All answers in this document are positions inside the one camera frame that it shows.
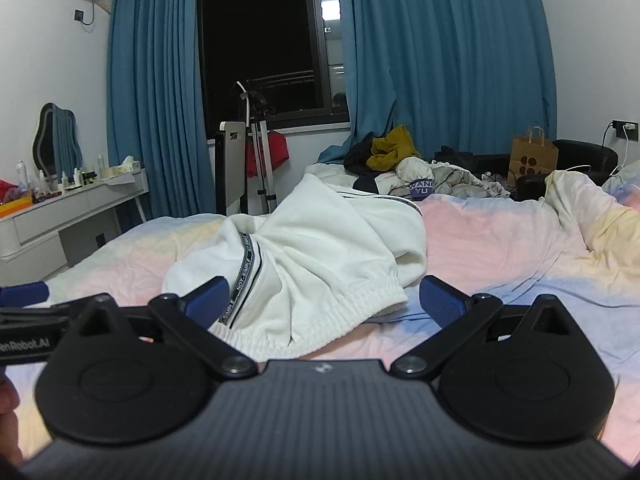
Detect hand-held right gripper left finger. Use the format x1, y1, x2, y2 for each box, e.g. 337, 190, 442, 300
75, 276, 258, 380

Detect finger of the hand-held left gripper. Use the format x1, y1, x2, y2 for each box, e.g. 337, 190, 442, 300
0, 281, 91, 328

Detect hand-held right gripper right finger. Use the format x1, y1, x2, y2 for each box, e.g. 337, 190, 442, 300
390, 276, 576, 378

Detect white pants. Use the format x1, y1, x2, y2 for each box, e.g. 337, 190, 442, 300
161, 172, 428, 362

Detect person's left hand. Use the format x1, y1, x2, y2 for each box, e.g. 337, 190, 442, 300
0, 375, 24, 465

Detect pastel bed sheet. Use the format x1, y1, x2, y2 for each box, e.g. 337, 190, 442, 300
0, 162, 640, 466

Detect white vanity desk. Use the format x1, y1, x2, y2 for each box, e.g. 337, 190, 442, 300
0, 167, 150, 277

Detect orange box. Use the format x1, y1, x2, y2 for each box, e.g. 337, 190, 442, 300
0, 195, 34, 219

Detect grey white garment purple label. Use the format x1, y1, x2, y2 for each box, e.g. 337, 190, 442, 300
375, 156, 507, 202

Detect row of cosmetic bottles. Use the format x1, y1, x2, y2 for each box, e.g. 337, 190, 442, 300
16, 154, 108, 194

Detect white folding board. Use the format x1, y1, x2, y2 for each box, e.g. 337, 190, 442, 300
215, 120, 249, 217

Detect dark clothing heap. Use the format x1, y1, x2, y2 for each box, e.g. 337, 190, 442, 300
432, 145, 512, 182

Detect metal drying rack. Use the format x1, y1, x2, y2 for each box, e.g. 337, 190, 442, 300
237, 80, 279, 214

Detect tissue box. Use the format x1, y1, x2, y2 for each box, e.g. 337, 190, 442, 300
107, 155, 144, 179

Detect wavy black-framed mirror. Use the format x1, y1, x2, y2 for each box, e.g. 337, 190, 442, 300
32, 102, 84, 179

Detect mustard yellow cloth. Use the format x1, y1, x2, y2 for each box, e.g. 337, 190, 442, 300
366, 125, 422, 172

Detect red cloth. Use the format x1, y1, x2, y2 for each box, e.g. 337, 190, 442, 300
245, 130, 291, 179

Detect black cloth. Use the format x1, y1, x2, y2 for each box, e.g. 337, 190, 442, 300
344, 132, 381, 179

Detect brown paper bag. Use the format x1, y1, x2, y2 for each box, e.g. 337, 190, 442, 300
507, 126, 560, 189

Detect black chair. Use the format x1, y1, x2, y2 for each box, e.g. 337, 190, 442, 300
552, 138, 621, 187

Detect blue curtain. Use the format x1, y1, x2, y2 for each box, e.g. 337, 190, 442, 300
106, 0, 217, 223
317, 0, 558, 167

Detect pale pillow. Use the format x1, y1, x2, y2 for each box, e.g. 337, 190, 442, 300
602, 159, 640, 197

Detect dark window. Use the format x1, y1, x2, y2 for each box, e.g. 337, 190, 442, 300
197, 0, 352, 130

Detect white charger cable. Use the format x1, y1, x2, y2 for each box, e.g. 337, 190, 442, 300
570, 122, 633, 173

